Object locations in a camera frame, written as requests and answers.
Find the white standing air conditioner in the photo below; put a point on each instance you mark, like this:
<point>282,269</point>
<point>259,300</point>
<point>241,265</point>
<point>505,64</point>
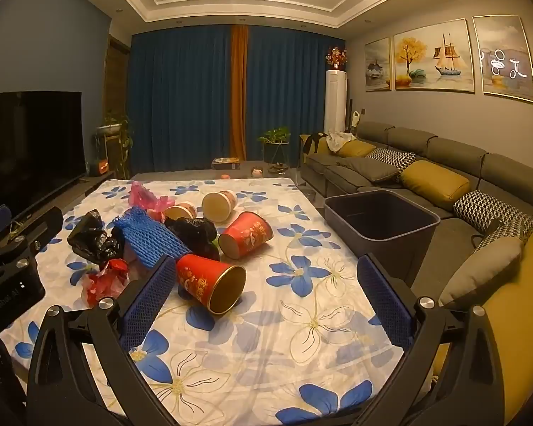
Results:
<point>335,102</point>

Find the large framed sailboat painting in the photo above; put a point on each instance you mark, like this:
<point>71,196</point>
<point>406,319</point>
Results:
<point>435,57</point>

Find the red gold flower arrangement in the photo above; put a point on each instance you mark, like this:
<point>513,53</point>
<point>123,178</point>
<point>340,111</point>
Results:
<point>336,57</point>

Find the red plastic bag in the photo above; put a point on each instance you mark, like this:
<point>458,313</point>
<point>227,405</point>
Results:
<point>109,279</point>

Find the small orange lit device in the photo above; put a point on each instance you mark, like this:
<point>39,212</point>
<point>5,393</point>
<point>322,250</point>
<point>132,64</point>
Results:
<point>98,167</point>

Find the narrow orange curtain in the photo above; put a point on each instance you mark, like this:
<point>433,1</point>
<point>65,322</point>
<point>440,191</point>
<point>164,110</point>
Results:
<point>238,93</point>

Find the black flat television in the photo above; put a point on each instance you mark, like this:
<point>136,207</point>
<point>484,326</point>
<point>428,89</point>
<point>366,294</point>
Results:
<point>26,151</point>

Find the grey sectional sofa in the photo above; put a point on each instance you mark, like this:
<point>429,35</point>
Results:
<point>453,148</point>

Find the blue foam net sleeve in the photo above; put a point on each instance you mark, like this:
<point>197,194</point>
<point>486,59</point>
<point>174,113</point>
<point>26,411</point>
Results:
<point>146,235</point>

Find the blue floral tablecloth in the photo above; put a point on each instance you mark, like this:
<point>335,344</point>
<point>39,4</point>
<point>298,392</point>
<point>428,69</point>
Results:
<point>271,341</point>

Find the grey coffee table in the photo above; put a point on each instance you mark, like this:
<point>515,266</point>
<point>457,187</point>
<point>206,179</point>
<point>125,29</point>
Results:
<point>182,173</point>

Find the brown teapot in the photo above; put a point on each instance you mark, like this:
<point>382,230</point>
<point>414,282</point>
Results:
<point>276,168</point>

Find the small framed landscape painting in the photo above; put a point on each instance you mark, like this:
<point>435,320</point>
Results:
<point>377,66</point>

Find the grey television stand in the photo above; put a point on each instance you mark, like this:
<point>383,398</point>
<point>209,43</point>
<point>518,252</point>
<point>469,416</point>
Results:
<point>93,182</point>

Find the framed grey abstract painting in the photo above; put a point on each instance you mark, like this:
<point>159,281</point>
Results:
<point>504,62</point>

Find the beige printed paper cup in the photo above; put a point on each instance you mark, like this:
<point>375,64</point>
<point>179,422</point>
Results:
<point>222,202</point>
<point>182,211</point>

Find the large mustard sofa section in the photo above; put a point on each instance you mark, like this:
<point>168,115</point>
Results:
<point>515,319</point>

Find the black white patterned cushion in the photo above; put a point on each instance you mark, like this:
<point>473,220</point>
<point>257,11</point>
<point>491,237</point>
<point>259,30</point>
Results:
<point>511,237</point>
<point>488,208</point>
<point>393,157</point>

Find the big mustard cushion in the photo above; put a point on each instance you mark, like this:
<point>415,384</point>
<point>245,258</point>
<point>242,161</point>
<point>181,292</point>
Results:
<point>435,179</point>

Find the trailing plant in white bowl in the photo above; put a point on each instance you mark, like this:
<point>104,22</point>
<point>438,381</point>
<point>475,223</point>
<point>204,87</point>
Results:
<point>113,126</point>

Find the black plastic bag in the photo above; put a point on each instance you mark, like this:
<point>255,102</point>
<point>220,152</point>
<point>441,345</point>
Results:
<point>191,230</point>
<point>93,242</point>

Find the dark round ashtray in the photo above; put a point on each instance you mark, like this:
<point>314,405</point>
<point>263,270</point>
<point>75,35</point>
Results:
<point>308,194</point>

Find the white crumpled cloth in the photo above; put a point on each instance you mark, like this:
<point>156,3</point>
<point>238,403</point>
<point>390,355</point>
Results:
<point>340,141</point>

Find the black garment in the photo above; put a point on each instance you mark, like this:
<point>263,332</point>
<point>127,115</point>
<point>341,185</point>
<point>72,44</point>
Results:
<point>311,144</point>

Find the dark wooden panel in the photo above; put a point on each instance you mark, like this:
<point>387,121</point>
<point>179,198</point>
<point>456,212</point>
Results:
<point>115,97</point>

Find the wide blue curtain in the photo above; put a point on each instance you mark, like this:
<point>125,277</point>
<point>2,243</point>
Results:
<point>177,97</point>
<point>293,93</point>

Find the small mustard cushion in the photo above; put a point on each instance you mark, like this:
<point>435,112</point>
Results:
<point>357,148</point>

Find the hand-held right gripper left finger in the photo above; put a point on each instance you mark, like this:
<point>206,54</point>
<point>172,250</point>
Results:
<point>146,301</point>

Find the flat printed box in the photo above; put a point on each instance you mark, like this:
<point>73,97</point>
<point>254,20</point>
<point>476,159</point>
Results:
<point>225,164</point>

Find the flat grey cushion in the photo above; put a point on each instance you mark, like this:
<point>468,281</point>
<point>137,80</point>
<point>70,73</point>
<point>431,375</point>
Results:
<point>371,169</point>

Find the plump grey cushion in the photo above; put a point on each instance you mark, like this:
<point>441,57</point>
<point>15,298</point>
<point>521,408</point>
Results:
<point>479,270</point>

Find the dark grey plastic bin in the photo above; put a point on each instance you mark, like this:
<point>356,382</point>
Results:
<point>382,248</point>

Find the pink plastic bag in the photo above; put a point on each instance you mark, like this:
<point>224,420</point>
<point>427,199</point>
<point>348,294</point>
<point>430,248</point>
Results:
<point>144,197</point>

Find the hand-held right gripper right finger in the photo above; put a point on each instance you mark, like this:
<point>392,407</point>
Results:
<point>384,301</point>

